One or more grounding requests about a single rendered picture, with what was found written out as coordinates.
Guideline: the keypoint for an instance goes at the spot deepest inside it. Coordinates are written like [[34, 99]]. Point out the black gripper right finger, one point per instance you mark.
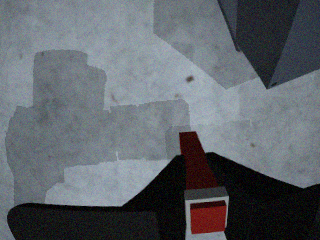
[[262, 208]]

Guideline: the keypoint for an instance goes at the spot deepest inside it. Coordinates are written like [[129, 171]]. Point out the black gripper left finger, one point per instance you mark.
[[157, 213]]

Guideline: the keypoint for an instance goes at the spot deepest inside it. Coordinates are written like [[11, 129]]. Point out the grey sloped panel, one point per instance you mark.
[[281, 38]]

